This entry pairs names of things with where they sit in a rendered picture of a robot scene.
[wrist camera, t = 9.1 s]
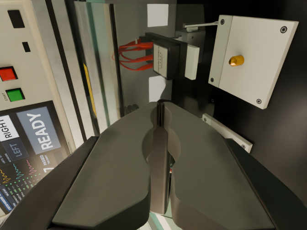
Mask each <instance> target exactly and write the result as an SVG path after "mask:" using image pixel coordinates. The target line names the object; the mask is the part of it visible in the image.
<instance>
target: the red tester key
mask: <svg viewBox="0 0 307 230"><path fill-rule="evenodd" d="M0 75H1V77H2V80H3V81H6V80H12V79H16V76H15V74H14V71H13V69H12V68H4V69H0Z"/></svg>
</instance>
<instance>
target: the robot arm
mask: <svg viewBox="0 0 307 230"><path fill-rule="evenodd" d="M160 114H161V127H164V128H165V129H166V130H167V132H168V152H169V153H170V154H171V155H172V157H173V158H174V160H175V163H174V165H173V166H172V174H171V186H170V202H171V213H172V219H173V221H174V223H175V224H176V225H177V226H178V227H179V228H181V229H182V230H307V206H306V205H305V204H304V203H303V202H302V201H301V200H300V199H299V198H298V197H297V196H296V195H295V194H294V193H293V192H292V191H291V190H290V189H289V188H288V187H287V186H286V185H285V184H284V183H283V182H282V181H281V180H279V179H278V178H277V177H276V176H275V175H274V174H272V173H271V172H270V171H269V170H268V169H267V168H265V167H264V166H263V165H262V164H261V163H260V162H259V161H257V160H256V159H255V158H254V157H253V156H252V155H250V154H249V153H248V152H247V151H246V150H245V149H244V148H242V147H241V146H240V145H239V144H238V143H237V142H236V141H235V140H234V139H232V138H224V137H223V136H222V135H221V134H220V133H219V132H217V131H216V130H215V129H214V128H213V127H211V126H210V125H209V124H207V123H206V122H205V121H203V120H202V119H200V118H198V117H197V116H195V115H193V114H191V113H190V112H188V111H186V110H184V109H182V108H181V107H179V106H177V105H175V104H173V103H171V102H163V103H158V102H149V103H148V104H146V105H144V106H142V107H140V108H138V109H137V110H135V111H133V112H131V113H129V114H128V115H126V116H124V117H122V118H120V119H119V120H117V121H116V122H114V123H113V124H112V125H110V126H109V127H108V128H106V129H105V130H104V131H103V132H102V133H101V134H100V135H98V136H91V137H90V138H89V139H87V140H86V141H85V142H84V143H83V144H82V145H80V146H79V147H78V148H77V149H76V150H75V151H74V152H72V153H71V154H70V155H69V156H68V157H67V158H65V159H64V160H63V161H62V162H61V163H60V164H58V165H57V166H56V167H55V168H54V169H53V170H52V171H51V172H50V173H48V174H47V175H46V176H45V177H44V178H43V179H42V180H40V181H39V182H38V183H37V184H36V185H35V186H34V187H33V188H32V189H31V190H30V191H29V192H28V193H27V194H26V195H25V196H24V197H23V198H22V199H21V200H20V202H19V203H18V204H17V205H16V206H15V207H14V208H13V210H12V211H11V212H10V213H9V214H8V215H7V217H6V218H5V219H4V220H3V222H2V223H1V224H0V230H137V229H139V228H140V227H142V226H144V225H145V224H146V223H147V221H148V219H149V212H150V201H151V169H150V165H149V164H148V162H147V161H146V159H147V157H148V156H149V155H150V153H151V152H152V151H153V131H154V130H155V129H156V127H157V126H158V127H159V118H160Z"/></svg>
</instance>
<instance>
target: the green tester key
mask: <svg viewBox="0 0 307 230"><path fill-rule="evenodd" d="M7 93H8V95H9V98H10V100H11V102H13V101H18V100H22V99H23V96H22V94H21V91H20V90H19V89H17V90H12V91H8V92H7Z"/></svg>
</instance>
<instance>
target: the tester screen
mask: <svg viewBox="0 0 307 230"><path fill-rule="evenodd" d="M45 106H46V107H47V109H48V112H49V115H50V117H51V120H52V123H53V126H54V128H55V131H56V134H57V136H58V140H59V142H60V145H61V147H60V148H56V149H53V150H50V151H47V152H43V153H40V154H37V155H36V154H35V152H34V150H33V147H32V146H31V144H30V141H29V139H28V137H27V135H26V133H25V131H24V129H23V127H22V125H21V122H20V120H19V118H18V116H17V114H16V113H18V112H22V111H27V110H32V109H37V108H41V107H45ZM45 106H41V107H36V108H32V109H27V110H22V111H17V112H13V113H8V114H4V115H0V117H2V116H6V115H8V116H9V118H10V120H11V121H12V123H13V125H14V127H15V129H16V131H17V133H18V135H19V137H20V139H21V141H22V143H23V145H24V147H25V149H26V151H27V153H28V155H29V157H25V158H22V159H19V160H16V161H12V160H11V158H10V157H9V155H8V153H7V151H6V150H5V148H4V147H3V145H2V143H1V141H0V201H1V203H2V204H3V205H4V206H5V208H6V209H7V210H8V212H9V211H12V210H13V208H14V207H15V206H16V205H17V204H18V203H19V202H20V200H21V199H22V198H23V197H24V196H25V195H26V194H27V193H28V192H29V191H30V190H31V189H32V188H33V187H34V186H35V185H36V184H37V183H38V182H39V181H40V180H42V179H43V178H44V177H45V174H44V172H43V170H42V168H43V167H46V166H49V165H52V164H53V165H54V167H56V166H57V162H56V160H55V158H54V155H53V153H56V152H59V151H61V153H62V156H63V158H64V159H65V158H67V157H68V156H67V153H66V150H65V148H64V145H63V142H62V139H61V136H60V134H59V131H58V128H57V125H56V122H55V119H54V117H53V114H52V111H51V108H50V105H45Z"/></svg>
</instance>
